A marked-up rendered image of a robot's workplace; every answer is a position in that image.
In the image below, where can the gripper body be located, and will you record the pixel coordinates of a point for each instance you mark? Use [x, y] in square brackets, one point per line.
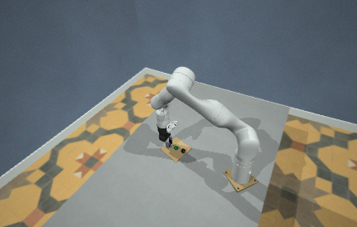
[165, 129]

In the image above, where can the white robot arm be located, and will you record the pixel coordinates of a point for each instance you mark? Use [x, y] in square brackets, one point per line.
[179, 86]

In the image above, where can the tan square mat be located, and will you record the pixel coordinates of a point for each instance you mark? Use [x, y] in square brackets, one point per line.
[176, 155]

